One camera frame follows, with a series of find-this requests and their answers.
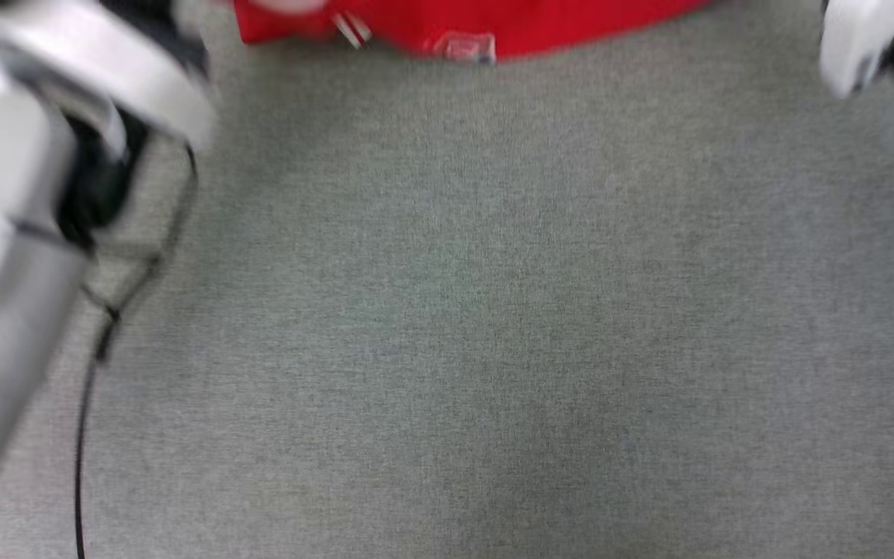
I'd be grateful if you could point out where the grey fabric sofa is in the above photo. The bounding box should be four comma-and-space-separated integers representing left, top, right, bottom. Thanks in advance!
0, 0, 894, 559

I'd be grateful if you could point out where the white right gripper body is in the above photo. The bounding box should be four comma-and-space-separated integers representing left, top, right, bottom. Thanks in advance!
818, 0, 894, 100

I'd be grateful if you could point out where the red garment with white lining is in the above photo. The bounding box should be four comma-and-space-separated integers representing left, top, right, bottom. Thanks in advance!
233, 0, 717, 64

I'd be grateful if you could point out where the thin black cable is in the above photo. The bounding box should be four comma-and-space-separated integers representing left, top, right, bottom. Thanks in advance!
73, 144, 200, 559

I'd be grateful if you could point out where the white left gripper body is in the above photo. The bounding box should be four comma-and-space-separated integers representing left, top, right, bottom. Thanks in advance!
0, 0, 220, 150

